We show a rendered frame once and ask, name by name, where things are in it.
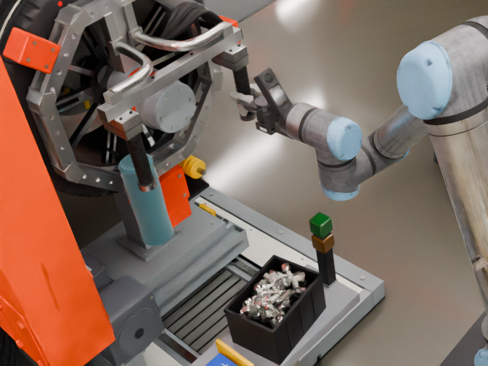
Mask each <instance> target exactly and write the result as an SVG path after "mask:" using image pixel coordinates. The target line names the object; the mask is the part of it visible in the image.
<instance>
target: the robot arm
mask: <svg viewBox="0 0 488 366"><path fill-rule="evenodd" d="M253 79H254V81H255V82H256V84H250V88H251V93H252V95H253V96H251V95H244V94H242V93H238V92H236V91H235V90H234V91H231V92H230V93H229V95H230V97H231V98H232V99H233V100H234V101H235V102H236V105H237V108H238V110H239V112H240V114H241V115H242V116H247V114H248V111H250V112H254V111H256V117H257V121H258V122H257V121H255V122H256V129H258V130H259V131H262V132H264V133H266V134H269V135H271V136H272V135H273V134H274V133H275V132H277V133H278V134H281V135H283V136H285V137H288V138H290V139H295V140H298V141H300V142H303V143H304V144H306V145H309V146H311V147H314V148H315V150H316V156H317V165H318V169H319V175H320V185H321V188H322V192H323V193H324V195H325V196H326V197H328V198H330V199H332V200H339V201H342V200H349V199H352V198H354V197H355V196H356V195H357V194H358V192H359V184H361V183H362V182H364V181H366V180H367V179H369V178H370V177H372V176H374V175H375V174H377V173H379V172H380V171H382V170H384V169H385V168H387V167H389V166H391V165H392V164H394V163H396V162H399V161H401V160H402V159H403V158H404V157H405V156H407V154H408V153H409V151H410V148H411V147H412V146H413V145H415V144H416V143H417V142H419V141H420V140H421V139H422V138H423V137H424V136H425V135H427V134H429V136H430V138H431V142H432V145H433V147H434V151H435V153H436V158H437V160H438V163H439V167H440V169H441V172H442V176H443V178H444V183H445V185H446V188H447V191H448V194H449V197H450V200H451V203H452V207H453V210H454V212H455V216H456V219H457V222H458V225H459V228H460V231H461V235H462V237H463V241H464V243H465V247H466V250H467V252H468V256H469V259H470V262H471V266H472V268H473V272H474V274H475V277H476V281H477V283H478V286H479V290H480V293H481V297H482V299H483V302H484V305H485V308H486V310H487V316H486V317H485V318H484V321H483V323H482V325H481V329H482V333H483V335H484V340H485V342H486V346H485V347H484V348H483V349H480V350H479V351H478V353H477V354H476V355H475V357H474V365H475V366H488V93H487V88H488V15H487V16H480V17H474V18H471V19H470V20H466V21H465V22H463V23H461V24H459V25H458V26H456V27H454V28H452V29H450V30H448V31H447V32H445V33H443V34H441V35H439V36H437V37H435V38H433V39H431V40H430V41H425V42H423V43H422V44H420V45H418V46H417V47H416V48H415V49H414V50H412V51H411V52H408V53H407V54H406V55H405V56H404V57H403V58H402V60H401V62H400V65H399V67H398V70H397V75H396V82H397V88H398V92H399V96H400V97H401V100H402V102H403V104H402V105H401V106H400V107H399V108H398V109H397V110H396V111H395V112H394V113H393V114H392V115H391V116H390V117H389V118H388V119H387V120H386V121H385V122H384V123H383V124H381V125H380V126H379V127H378V128H377V129H376V130H375V131H374V132H373V133H372V134H371V135H369V136H368V137H365V138H364V139H362V131H361V128H360V127H359V126H358V125H357V124H356V123H355V122H353V121H351V120H350V119H348V118H345V117H341V116H339V115H336V114H333V113H330V112H328V111H326V110H323V109H320V108H318V107H315V106H313V105H310V104H308V103H305V102H300V103H298V104H292V103H291V101H290V100H289V98H288V96H287V94H286V93H285V91H284V89H283V88H282V86H281V85H280V82H279V81H278V80H277V78H276V76H275V74H274V73H273V71H272V69H271V68H266V69H264V70H262V71H261V72H260V73H258V74H257V75H256V76H254V77H253ZM253 98H254V100H255V101H254V100H253ZM260 127H262V128H264V129H266V130H267V131H265V130H262V129H260Z"/></svg>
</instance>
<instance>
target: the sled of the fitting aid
mask: <svg viewBox="0 0 488 366"><path fill-rule="evenodd" d="M190 202H191V203H193V204H195V205H196V206H198V207H200V208H202V209H203V210H205V211H207V212H209V213H210V214H212V215H214V216H215V217H217V218H219V219H221V220H222V221H224V222H225V224H226V227H227V232H226V233H225V234H224V235H222V236H221V237H220V238H219V239H218V240H216V241H215V242H214V243H212V244H211V245H210V246H208V247H207V248H206V249H205V250H204V251H202V252H201V253H199V254H198V255H197V256H196V257H195V258H193V259H192V260H191V261H189V262H188V263H186V264H185V265H184V266H183V267H182V268H180V269H179V270H177V271H176V272H175V273H173V274H172V275H171V276H170V277H169V278H167V279H166V280H164V281H163V282H162V283H161V284H160V285H158V286H157V287H156V288H154V289H153V290H152V294H153V295H154V298H155V302H156V304H157V305H158V308H159V309H160V317H162V316H163V315H164V314H165V313H167V312H168V311H169V310H171V309H172V308H173V307H175V306H176V305H177V304H178V303H179V302H180V301H182V300H183V299H184V298H186V297H187V296H188V295H189V294H191V292H193V291H194V290H195V289H197V288H198V287H199V286H201V285H202V284H203V283H204V282H205V281H206V280H208V279H209V278H210V277H212V276H213V275H214V274H216V273H217V272H218V271H219V270H220V269H221V268H223V267H224V266H225V265H227V264H228V263H229V262H231V260H233V259H234V258H235V257H236V256H238V255H239V254H240V253H242V252H243V251H244V250H245V249H246V248H247V247H249V243H248V237H247V233H246V230H245V229H243V228H242V227H240V226H238V225H237V224H235V223H233V222H232V221H230V220H228V219H226V218H224V217H223V216H221V215H219V214H217V213H216V211H215V210H213V209H212V208H210V207H208V206H207V205H205V204H203V203H201V204H200V203H199V202H197V201H195V200H193V199H191V200H190Z"/></svg>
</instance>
